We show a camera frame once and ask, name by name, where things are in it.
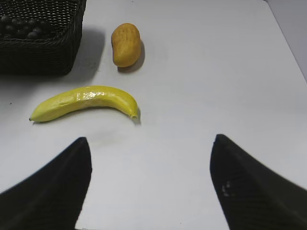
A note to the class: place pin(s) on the black wicker basket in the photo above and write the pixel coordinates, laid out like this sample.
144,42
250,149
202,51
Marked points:
52,54

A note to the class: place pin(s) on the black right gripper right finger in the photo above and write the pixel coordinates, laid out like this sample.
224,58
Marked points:
252,196

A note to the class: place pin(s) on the orange mango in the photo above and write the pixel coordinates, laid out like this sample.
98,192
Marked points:
126,45

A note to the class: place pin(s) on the purple grape bunch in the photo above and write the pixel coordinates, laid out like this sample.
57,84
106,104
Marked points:
20,28

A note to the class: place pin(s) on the yellow banana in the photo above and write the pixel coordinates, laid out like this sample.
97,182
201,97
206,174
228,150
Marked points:
83,98

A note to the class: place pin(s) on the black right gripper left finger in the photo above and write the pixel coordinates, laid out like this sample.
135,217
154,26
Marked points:
51,198

